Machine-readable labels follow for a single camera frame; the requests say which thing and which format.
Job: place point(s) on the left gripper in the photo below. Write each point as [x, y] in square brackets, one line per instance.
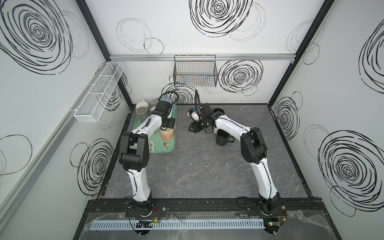
[168, 123]

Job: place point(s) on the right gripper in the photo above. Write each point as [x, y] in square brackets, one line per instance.
[197, 125]

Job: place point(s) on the black speckled mug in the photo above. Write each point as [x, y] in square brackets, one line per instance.
[223, 138]

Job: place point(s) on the beige and salmon mug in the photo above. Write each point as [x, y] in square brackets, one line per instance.
[167, 134]

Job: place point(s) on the tall grey mug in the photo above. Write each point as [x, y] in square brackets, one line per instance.
[142, 113]

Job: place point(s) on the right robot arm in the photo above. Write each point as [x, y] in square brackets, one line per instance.
[253, 150]

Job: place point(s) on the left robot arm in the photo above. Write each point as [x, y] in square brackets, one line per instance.
[134, 153]

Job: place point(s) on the blue butterfly mug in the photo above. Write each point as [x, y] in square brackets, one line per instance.
[173, 109]

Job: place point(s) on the small grey mug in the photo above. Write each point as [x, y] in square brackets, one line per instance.
[153, 103]

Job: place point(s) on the white ribbed mug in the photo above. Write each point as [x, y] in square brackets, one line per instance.
[143, 106]

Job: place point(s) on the green floral tray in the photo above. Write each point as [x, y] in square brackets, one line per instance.
[156, 143]

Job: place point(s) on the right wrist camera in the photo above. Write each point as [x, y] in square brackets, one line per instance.
[193, 114]

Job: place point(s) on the black wire basket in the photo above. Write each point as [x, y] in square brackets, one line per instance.
[195, 70]

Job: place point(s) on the white wire shelf basket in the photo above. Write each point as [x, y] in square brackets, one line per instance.
[97, 97]

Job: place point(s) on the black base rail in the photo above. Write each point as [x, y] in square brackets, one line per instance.
[249, 205]

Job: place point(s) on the white slotted cable duct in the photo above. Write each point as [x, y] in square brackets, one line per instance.
[213, 224]

